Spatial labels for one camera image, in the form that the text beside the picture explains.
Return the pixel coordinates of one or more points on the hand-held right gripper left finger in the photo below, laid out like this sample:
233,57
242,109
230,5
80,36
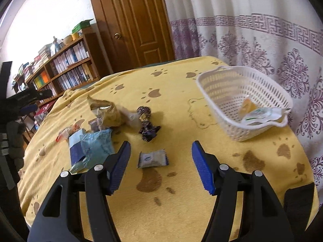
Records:
121,167

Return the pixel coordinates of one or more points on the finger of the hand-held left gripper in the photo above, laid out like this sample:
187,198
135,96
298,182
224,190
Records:
32,96
29,109

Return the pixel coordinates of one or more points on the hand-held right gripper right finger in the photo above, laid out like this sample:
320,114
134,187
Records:
201,167

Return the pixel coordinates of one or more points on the small grey snack packet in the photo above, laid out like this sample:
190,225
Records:
152,159

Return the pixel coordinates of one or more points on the clear brown-edged snack packet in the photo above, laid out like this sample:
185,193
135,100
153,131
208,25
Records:
95,124

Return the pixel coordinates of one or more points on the blue and white box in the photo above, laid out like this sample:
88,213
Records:
75,148

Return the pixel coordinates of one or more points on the white plastic basket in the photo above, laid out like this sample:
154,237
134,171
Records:
227,93

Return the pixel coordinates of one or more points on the person's left hand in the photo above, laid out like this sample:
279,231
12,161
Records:
15,138

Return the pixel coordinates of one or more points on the red cardboard box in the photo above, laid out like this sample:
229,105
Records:
45,111

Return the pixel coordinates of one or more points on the light blue snack packet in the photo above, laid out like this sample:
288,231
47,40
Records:
97,146

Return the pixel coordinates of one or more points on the yellow paw-print blanket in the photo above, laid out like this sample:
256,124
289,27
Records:
176,194

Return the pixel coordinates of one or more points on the stack of books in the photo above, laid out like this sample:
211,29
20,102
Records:
41,56

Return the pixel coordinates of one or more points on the green wrapped candy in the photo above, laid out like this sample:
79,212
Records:
78,167

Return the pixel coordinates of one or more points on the red and orange snack packet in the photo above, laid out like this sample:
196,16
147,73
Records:
67,132

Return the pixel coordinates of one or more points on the dark purple candy wrapper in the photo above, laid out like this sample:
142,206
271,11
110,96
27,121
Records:
147,128

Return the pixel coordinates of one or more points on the translucent snack packet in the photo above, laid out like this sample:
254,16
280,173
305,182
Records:
132,119

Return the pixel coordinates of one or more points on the tan snack bag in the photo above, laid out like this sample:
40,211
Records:
113,117

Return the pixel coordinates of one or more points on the tan bowl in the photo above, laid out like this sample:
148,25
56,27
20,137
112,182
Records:
67,39

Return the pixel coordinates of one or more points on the yellow cup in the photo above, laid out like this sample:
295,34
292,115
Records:
75,35

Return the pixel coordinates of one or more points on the wooden bookshelf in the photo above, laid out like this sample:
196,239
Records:
94,48

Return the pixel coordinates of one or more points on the white and green snack packet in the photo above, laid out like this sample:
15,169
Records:
263,114

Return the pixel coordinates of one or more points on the green box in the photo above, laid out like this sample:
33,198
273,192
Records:
81,25

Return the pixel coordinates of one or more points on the brass door knob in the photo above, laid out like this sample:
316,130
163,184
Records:
116,36

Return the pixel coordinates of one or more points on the wooden door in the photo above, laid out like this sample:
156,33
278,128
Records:
136,22

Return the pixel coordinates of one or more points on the white and purple curtain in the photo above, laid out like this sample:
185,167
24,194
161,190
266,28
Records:
252,17

